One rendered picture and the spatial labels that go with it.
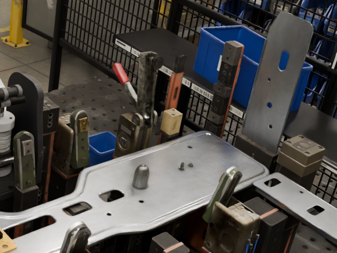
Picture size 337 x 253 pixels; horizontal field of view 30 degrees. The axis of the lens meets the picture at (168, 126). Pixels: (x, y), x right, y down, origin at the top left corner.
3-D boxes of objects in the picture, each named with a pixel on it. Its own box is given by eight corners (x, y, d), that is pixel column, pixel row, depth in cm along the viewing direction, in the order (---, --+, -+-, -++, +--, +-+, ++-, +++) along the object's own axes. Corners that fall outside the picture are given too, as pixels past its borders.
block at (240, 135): (244, 251, 168) (273, 156, 154) (211, 227, 175) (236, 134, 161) (251, 248, 170) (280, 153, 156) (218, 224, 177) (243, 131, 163)
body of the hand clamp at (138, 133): (116, 245, 161) (137, 125, 144) (99, 230, 165) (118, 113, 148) (133, 237, 165) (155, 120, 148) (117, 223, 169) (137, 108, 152)
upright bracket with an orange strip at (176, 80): (145, 227, 170) (178, 56, 146) (141, 224, 170) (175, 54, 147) (153, 223, 172) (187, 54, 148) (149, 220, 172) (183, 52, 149)
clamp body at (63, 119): (52, 272, 148) (68, 136, 131) (25, 245, 155) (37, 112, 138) (83, 258, 154) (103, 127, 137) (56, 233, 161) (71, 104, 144)
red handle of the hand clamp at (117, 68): (142, 119, 144) (110, 62, 148) (137, 124, 146) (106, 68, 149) (155, 116, 147) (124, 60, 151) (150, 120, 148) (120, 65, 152)
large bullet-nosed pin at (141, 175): (138, 196, 132) (143, 170, 129) (128, 188, 133) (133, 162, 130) (149, 192, 134) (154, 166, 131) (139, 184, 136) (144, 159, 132)
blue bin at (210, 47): (258, 117, 165) (270, 72, 159) (190, 69, 185) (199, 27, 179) (301, 109, 174) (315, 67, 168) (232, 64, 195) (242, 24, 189)
